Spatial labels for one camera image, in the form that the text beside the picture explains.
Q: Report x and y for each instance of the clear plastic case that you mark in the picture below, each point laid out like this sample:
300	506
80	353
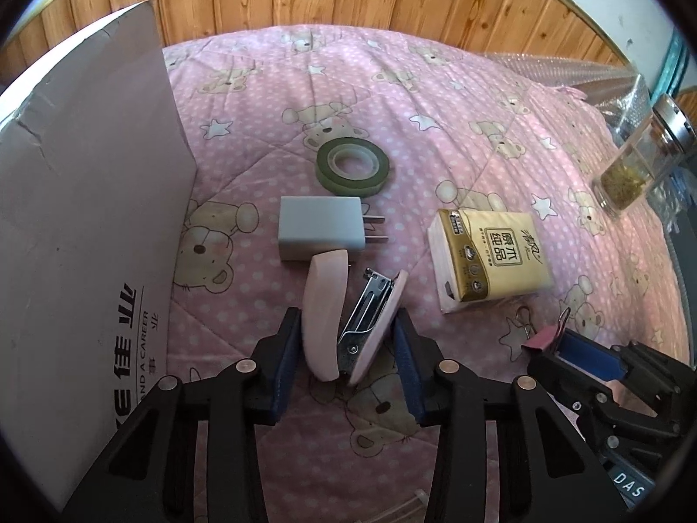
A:
403	506

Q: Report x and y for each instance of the clear bubble wrap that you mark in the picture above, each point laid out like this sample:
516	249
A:
572	73

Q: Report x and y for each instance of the pink binder clip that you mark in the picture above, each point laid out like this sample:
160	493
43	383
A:
542	340

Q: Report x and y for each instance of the grey wall charger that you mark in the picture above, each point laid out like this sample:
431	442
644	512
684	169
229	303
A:
321	229

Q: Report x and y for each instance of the blue foam strips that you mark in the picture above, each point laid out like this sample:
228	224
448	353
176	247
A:
672	65

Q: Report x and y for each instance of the white cardboard box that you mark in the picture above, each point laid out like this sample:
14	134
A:
81	229

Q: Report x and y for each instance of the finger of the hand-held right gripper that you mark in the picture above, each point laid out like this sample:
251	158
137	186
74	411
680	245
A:
588	351
555	376

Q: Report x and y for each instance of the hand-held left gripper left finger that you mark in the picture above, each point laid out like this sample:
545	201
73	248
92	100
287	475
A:
286	370

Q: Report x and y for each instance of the green tape roll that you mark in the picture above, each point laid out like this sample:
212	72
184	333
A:
326	171

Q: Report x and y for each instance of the glass bottle with metal cap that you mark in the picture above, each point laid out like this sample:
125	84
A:
637	169

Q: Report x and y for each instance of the pink stapler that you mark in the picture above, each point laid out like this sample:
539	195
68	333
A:
326	310

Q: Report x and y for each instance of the gold tissue pack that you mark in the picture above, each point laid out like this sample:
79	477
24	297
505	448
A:
490	256

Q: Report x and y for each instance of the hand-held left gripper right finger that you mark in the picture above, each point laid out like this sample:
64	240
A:
408	370

